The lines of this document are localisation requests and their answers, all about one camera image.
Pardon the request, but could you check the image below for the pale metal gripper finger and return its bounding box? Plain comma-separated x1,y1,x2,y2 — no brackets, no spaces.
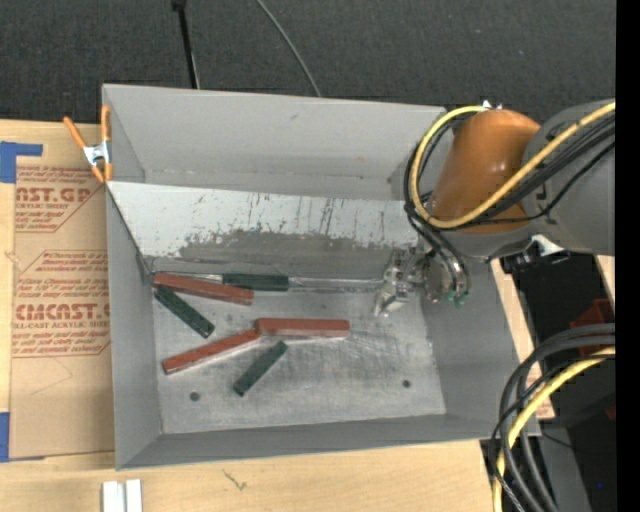
390,277,415,316
373,265,404,318

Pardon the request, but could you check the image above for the red-brown flat block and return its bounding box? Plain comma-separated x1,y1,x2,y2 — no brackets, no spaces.
254,317,352,339
152,271,256,307
160,328,263,376

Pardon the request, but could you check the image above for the grey metal bin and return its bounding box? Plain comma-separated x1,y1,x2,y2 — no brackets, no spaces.
101,83,542,471

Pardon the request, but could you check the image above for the dark green flat block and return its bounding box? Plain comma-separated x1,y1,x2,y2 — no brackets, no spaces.
221,272,292,293
153,285,217,340
232,339,290,398

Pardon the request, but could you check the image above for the brown cardboard board, red print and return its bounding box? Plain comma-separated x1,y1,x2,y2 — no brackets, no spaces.
0,118,117,462

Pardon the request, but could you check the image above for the black cylinder on white bracket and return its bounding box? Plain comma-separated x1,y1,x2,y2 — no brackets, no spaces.
499,234,571,275

